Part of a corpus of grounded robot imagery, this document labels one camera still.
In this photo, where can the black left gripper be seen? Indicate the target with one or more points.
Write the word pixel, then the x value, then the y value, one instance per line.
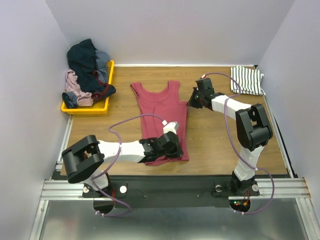
pixel 177 153

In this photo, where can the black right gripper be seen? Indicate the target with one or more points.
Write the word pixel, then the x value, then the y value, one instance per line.
pixel 194 100

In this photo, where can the red tank top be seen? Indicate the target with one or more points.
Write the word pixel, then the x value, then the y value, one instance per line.
pixel 167 105

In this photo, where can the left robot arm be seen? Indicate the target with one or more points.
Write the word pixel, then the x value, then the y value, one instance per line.
pixel 83 159

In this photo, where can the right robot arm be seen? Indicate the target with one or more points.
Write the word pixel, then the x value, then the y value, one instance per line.
pixel 253 131

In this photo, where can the striped folded tank top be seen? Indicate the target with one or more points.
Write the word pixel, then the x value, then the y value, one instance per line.
pixel 249 80

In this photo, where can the yellow plastic bin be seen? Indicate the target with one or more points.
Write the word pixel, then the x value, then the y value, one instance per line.
pixel 99 108

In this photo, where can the maroon trimmed dark garment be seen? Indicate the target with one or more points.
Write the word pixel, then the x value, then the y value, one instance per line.
pixel 105 91

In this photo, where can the pink garment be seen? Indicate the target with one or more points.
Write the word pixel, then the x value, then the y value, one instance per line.
pixel 76 97

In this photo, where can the grey blue garment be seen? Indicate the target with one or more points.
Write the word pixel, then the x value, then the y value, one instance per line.
pixel 101 63

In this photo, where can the dark navy garment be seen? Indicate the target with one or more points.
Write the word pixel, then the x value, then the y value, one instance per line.
pixel 81 59

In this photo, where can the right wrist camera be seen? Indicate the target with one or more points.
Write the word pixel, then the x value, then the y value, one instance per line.
pixel 204 85

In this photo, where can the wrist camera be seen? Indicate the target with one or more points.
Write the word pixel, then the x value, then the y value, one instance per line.
pixel 172 126
pixel 204 85

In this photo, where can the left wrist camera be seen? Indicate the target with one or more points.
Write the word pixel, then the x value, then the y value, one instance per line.
pixel 172 126

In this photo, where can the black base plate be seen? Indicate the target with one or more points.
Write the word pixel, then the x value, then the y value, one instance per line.
pixel 179 191

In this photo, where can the aluminium frame rail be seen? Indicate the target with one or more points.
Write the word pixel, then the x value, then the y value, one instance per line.
pixel 284 188

